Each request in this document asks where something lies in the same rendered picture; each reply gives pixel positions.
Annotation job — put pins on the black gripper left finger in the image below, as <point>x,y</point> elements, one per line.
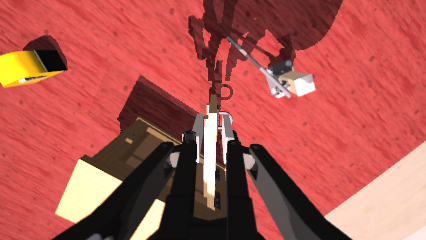
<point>121,213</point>

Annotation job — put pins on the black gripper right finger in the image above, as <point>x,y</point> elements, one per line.
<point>295,216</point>

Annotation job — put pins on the wooden cabinet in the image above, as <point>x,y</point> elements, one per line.
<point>95,178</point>

